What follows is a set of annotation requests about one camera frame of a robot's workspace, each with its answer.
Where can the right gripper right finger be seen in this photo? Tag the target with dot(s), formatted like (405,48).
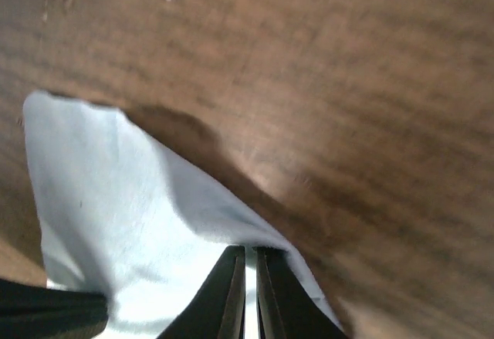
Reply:
(284,308)

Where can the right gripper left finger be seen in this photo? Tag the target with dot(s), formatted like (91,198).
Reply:
(218,308)

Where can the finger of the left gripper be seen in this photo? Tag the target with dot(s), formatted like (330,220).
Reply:
(36,312)

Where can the light blue cleaning cloth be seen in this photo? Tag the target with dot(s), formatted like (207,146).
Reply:
(123,215)

